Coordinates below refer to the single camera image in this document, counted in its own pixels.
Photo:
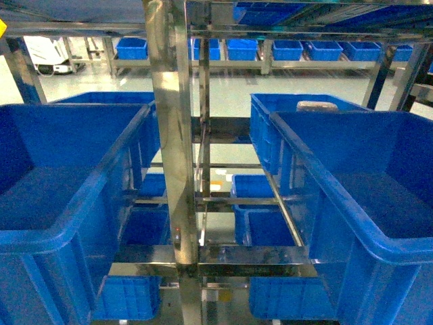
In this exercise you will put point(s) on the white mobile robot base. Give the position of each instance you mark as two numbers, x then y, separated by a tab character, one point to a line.
49	56

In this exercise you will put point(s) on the steel rack cross beam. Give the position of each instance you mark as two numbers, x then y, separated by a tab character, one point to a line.
216	261

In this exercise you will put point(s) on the blue bin lower middle left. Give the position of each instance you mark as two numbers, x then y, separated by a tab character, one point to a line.
150	223

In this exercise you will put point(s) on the blue bin lower middle right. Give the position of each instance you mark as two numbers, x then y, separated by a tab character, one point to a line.
258	225

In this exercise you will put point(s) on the large blue sorting bin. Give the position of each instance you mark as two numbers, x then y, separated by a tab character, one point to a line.
364	180
67	177

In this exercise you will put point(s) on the blue bin bottom right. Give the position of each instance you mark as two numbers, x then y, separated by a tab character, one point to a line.
289	298

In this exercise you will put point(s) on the grey pouch in bin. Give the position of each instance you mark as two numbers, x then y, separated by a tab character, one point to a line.
316	106

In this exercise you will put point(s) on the steel rack upright post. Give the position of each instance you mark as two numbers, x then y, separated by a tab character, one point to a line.
166	31

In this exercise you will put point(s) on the large blue right sorting bin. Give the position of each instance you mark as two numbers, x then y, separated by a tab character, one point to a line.
364	180

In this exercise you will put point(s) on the large blue left sorting bin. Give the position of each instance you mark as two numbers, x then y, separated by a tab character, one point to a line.
67	177

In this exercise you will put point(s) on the blue bin behind right bin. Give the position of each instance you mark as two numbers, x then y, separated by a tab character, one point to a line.
263	134

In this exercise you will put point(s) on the blue bin bottom left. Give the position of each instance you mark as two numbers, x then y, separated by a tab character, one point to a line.
128	298

